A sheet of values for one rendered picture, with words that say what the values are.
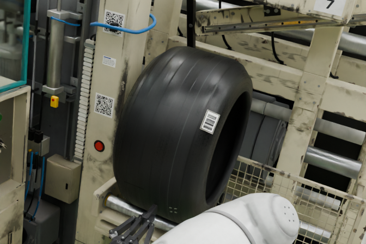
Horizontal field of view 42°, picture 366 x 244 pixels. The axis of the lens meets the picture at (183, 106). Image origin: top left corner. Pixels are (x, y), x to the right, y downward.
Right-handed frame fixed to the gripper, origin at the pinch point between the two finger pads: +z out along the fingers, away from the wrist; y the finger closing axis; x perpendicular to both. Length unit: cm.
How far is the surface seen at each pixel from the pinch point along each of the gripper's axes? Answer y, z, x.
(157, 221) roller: 2.3, 11.7, 13.1
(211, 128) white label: -11.3, 11.1, -29.2
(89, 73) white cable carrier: 40, 26, -26
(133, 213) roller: 11.5, 11.4, 13.7
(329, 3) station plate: -30, 56, -59
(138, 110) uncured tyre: 10.7, 8.2, -28.8
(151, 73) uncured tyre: 12.5, 18.2, -36.6
